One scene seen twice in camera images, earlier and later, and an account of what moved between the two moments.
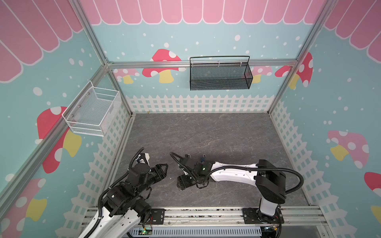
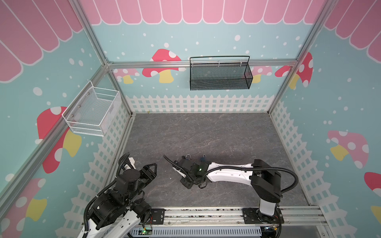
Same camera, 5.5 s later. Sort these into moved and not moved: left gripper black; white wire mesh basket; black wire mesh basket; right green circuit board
Moved: left gripper black
Not moved: right green circuit board; black wire mesh basket; white wire mesh basket
